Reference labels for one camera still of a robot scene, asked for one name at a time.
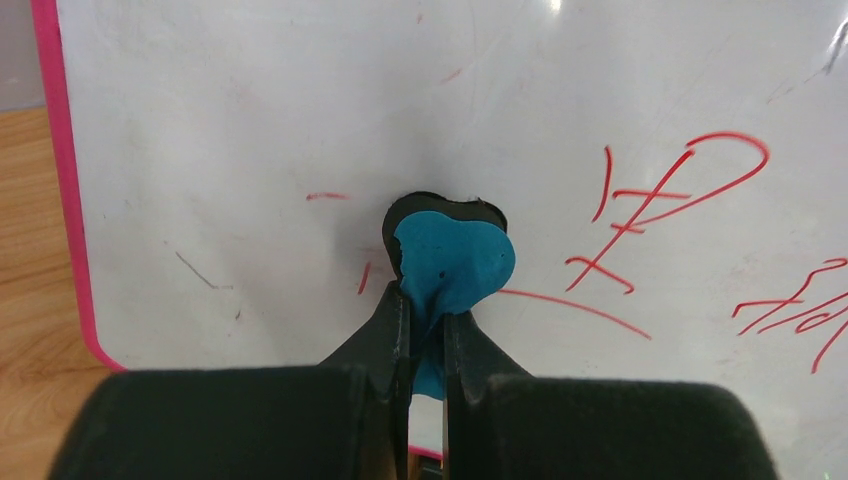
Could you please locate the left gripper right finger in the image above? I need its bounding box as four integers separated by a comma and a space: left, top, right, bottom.
442, 313, 777, 479

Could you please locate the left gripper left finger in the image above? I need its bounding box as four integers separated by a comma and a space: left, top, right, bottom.
49, 282, 411, 479

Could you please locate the blue black eraser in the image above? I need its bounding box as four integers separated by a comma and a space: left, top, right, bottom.
382, 191, 516, 400

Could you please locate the pink framed whiteboard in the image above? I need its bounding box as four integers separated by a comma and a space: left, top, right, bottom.
31, 1, 847, 479

